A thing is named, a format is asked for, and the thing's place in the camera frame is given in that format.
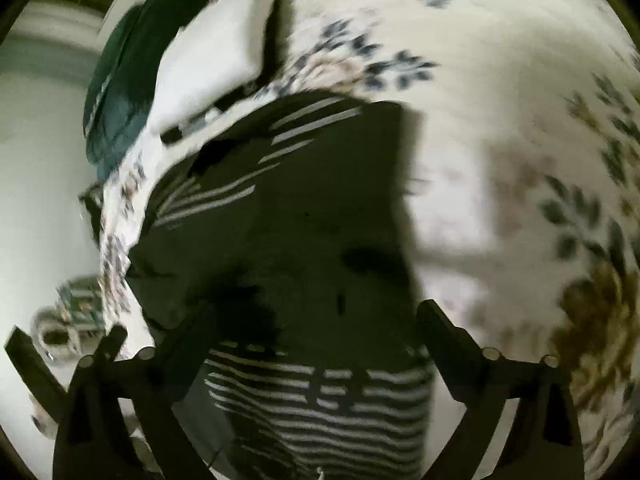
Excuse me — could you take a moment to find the dark green pillow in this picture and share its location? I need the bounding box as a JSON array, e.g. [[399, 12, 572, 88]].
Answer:
[[82, 0, 224, 182]]

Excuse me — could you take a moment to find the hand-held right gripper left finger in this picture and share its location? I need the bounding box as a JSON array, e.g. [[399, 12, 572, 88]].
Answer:
[[52, 304, 227, 480]]

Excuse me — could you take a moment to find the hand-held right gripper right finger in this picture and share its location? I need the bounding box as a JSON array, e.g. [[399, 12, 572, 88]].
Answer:
[[416, 299, 587, 480]]

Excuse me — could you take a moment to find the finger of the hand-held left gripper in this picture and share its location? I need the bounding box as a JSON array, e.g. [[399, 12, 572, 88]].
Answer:
[[97, 324, 129, 359], [4, 326, 69, 424]]

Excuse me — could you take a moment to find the floral bed sheet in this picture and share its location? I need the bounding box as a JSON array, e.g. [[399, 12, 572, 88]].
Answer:
[[97, 0, 640, 480]]

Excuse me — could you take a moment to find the black white-striped garment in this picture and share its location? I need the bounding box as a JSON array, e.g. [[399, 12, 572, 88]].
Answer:
[[125, 92, 437, 480]]

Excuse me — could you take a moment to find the white folded cloth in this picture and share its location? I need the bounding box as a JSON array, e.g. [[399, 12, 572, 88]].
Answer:
[[147, 0, 288, 133]]

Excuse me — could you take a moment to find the green patterned object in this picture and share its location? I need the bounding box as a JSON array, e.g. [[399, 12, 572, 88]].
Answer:
[[56, 277, 107, 333]]

